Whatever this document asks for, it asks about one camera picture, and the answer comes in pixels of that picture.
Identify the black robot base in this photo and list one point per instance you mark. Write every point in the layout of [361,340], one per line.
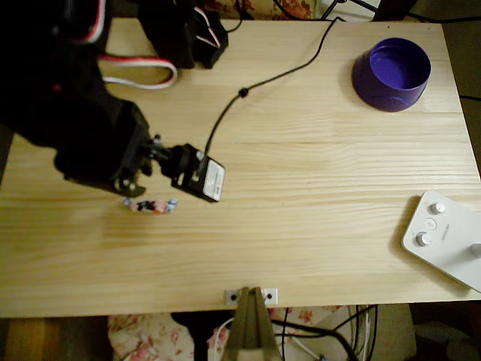
[176,37]

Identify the purple plastic bowl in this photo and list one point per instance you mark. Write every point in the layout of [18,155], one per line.
[391,101]

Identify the colourful candy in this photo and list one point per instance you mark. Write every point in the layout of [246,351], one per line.
[150,206]

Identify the white lamp base with knobs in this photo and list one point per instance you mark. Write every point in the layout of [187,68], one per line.
[443,240]

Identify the black tripod stand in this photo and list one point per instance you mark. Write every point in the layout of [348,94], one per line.
[360,3]

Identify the table clamp with bracket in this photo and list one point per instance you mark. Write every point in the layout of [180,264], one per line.
[250,331]

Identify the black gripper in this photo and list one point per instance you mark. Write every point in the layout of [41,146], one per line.
[125,180]

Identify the floral cloth with pink roses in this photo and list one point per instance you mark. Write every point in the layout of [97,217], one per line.
[143,338]

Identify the grey metal bracket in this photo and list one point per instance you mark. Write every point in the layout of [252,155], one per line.
[271,296]

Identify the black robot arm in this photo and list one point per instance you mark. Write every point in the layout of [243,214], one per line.
[45,75]

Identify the floral cushion with red flowers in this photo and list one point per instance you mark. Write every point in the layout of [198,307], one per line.
[293,7]

